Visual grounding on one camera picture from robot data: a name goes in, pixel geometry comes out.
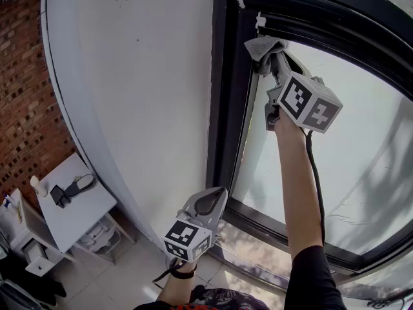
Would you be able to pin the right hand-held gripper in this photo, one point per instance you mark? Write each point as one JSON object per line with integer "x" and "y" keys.
{"x": 306, "y": 103}

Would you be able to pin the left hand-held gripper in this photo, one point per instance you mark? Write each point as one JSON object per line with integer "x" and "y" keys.
{"x": 188, "y": 237}

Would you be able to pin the grey cloth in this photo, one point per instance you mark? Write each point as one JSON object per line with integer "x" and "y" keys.
{"x": 258, "y": 48}

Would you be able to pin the frosted window glass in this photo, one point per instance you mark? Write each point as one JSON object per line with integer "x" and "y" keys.
{"x": 355, "y": 140}

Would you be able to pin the person's left forearm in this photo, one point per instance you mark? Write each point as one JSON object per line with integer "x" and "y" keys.
{"x": 175, "y": 289}

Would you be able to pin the person's right forearm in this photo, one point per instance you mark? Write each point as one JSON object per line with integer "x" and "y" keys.
{"x": 297, "y": 189}

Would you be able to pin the black roller blind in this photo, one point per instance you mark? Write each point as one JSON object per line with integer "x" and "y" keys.
{"x": 306, "y": 15}

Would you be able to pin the black wristband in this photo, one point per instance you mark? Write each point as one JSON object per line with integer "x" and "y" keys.
{"x": 182, "y": 274}

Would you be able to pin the white folded plastic rack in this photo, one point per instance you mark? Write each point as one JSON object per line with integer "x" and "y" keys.
{"x": 96, "y": 234}

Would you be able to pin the white table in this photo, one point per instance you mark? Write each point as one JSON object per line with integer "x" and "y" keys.
{"x": 77, "y": 218}

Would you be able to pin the black oval-headed stand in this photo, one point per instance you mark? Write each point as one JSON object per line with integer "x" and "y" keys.
{"x": 75, "y": 189}

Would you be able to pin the black printed shirt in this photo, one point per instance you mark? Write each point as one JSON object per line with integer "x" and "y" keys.
{"x": 309, "y": 286}

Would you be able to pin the small black box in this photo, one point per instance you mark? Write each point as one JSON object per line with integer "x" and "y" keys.
{"x": 58, "y": 194}

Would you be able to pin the white cylindrical bottle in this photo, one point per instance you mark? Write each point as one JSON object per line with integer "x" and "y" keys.
{"x": 38, "y": 186}

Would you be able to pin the yellow stick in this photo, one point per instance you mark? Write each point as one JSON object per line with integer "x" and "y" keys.
{"x": 19, "y": 212}

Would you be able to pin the black bag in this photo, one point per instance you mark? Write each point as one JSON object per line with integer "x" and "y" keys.
{"x": 32, "y": 286}

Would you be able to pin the white drawer cabinet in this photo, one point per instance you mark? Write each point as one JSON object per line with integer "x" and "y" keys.
{"x": 14, "y": 234}

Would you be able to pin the black wrought iron hook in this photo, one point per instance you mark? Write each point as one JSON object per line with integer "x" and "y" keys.
{"x": 376, "y": 303}

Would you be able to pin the blue and white bottle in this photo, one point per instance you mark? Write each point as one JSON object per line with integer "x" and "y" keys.
{"x": 8, "y": 202}

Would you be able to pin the grey rounded appliance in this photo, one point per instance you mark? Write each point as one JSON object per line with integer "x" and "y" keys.
{"x": 16, "y": 297}

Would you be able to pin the white blind rail clip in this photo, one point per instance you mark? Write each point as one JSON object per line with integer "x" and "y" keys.
{"x": 260, "y": 20}

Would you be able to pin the black window frame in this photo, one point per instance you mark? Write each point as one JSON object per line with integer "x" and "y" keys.
{"x": 226, "y": 108}

